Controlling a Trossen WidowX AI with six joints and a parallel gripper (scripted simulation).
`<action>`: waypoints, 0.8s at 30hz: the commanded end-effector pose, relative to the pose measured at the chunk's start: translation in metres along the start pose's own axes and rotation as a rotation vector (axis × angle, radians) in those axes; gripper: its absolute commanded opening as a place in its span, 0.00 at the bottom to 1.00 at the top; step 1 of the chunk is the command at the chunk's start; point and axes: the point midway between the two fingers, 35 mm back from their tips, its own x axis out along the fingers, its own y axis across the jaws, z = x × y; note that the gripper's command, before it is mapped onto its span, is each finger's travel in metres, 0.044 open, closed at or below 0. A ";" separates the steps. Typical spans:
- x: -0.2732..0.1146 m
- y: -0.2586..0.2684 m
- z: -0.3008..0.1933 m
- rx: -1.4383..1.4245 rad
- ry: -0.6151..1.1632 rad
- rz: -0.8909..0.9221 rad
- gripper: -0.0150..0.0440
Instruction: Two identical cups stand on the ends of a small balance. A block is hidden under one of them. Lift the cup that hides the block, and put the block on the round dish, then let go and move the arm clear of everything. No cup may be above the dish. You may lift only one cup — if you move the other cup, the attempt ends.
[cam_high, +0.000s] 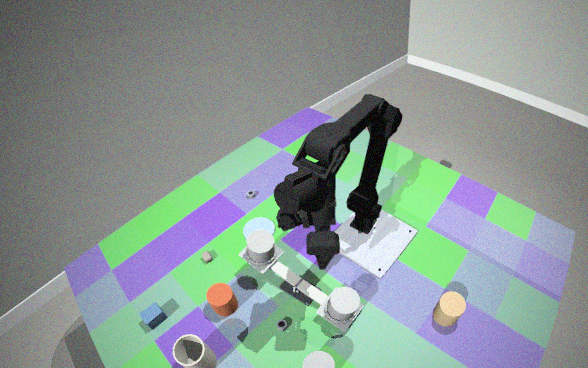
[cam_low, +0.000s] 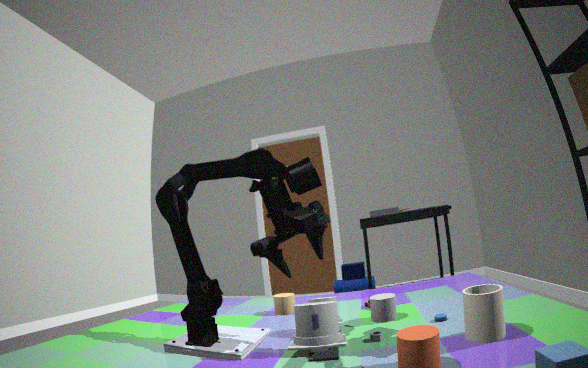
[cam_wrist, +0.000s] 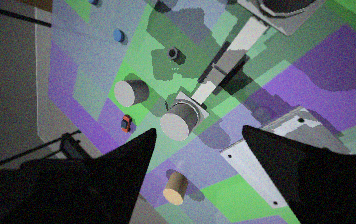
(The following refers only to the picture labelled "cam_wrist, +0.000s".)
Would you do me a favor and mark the tan cylinder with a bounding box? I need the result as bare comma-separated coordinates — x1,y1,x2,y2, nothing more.
163,172,188,205

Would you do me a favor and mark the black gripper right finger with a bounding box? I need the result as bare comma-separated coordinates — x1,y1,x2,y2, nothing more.
242,125,356,224

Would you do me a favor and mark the grey hex nut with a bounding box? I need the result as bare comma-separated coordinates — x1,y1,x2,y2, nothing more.
167,46,180,61

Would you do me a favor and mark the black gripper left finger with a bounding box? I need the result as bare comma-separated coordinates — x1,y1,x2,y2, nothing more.
20,128,157,224

